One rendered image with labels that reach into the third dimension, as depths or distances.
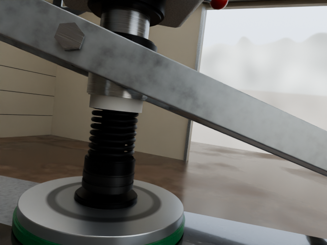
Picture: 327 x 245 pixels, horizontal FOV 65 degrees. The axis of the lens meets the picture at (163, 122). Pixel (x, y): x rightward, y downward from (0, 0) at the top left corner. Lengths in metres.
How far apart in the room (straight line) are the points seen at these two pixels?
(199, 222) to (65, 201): 0.19
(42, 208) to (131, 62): 0.19
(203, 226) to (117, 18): 0.30
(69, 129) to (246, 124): 6.61
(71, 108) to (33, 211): 6.51
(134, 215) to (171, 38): 5.46
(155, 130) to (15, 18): 5.32
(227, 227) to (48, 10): 0.35
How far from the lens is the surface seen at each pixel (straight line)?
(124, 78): 0.29
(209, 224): 0.40
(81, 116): 6.63
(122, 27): 0.33
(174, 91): 0.30
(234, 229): 0.41
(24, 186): 0.50
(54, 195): 0.38
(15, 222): 0.35
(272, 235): 0.42
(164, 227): 0.31
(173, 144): 5.44
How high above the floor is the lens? 1.01
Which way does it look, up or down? 3 degrees down
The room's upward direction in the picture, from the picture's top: 7 degrees clockwise
